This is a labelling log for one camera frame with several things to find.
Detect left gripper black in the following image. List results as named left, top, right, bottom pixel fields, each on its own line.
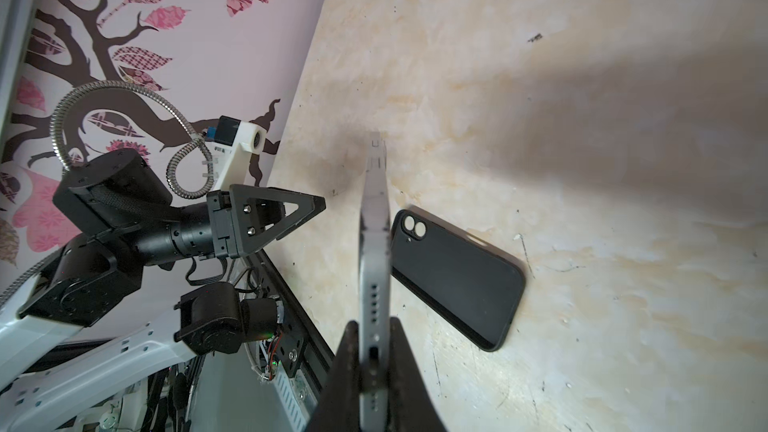
left=206, top=185, right=326, bottom=258

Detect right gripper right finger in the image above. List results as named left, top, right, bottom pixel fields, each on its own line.
left=388, top=317, right=446, bottom=432

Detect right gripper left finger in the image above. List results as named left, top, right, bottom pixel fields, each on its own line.
left=305, top=321, right=360, bottom=432

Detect silver-edged black phone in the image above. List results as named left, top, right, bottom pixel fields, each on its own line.
left=359, top=132, right=391, bottom=431

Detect small black phone case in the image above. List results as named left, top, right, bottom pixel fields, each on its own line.
left=391, top=207, right=526, bottom=352

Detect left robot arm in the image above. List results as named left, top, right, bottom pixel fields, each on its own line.
left=1, top=149, right=325, bottom=431

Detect white slotted cable duct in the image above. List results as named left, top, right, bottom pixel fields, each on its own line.
left=274, top=367, right=314, bottom=432

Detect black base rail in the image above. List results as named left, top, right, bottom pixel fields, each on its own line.
left=247, top=251, right=334, bottom=398

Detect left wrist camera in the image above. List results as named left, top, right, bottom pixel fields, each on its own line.
left=205, top=116, right=267, bottom=191

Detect left aluminium rail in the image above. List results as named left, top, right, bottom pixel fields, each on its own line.
left=1, top=0, right=38, bottom=139

